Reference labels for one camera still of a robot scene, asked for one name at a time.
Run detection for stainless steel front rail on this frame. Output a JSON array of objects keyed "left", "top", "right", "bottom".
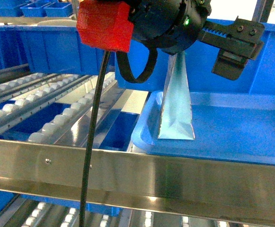
[{"left": 0, "top": 140, "right": 275, "bottom": 227}]

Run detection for large blue plastic crate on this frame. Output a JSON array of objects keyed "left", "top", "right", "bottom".
[{"left": 115, "top": 23, "right": 275, "bottom": 95}]

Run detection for blue crate on rollers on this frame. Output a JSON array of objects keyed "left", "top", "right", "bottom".
[{"left": 0, "top": 26, "right": 103, "bottom": 75}]

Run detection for white roller track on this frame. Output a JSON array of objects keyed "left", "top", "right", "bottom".
[
  {"left": 0, "top": 73, "right": 47, "bottom": 93},
  {"left": 27, "top": 73, "right": 117, "bottom": 144},
  {"left": 0, "top": 75, "right": 79, "bottom": 119}
]

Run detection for blue plastic tray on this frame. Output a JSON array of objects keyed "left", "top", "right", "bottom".
[{"left": 131, "top": 91, "right": 275, "bottom": 165}]

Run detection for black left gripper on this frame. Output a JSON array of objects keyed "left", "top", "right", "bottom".
[{"left": 126, "top": 0, "right": 265, "bottom": 80}]

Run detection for light blue flower gift bag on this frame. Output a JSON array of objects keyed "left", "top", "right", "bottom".
[{"left": 158, "top": 52, "right": 195, "bottom": 140}]

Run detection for red camera mount block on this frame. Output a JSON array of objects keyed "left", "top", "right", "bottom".
[{"left": 76, "top": 0, "right": 134, "bottom": 53}]

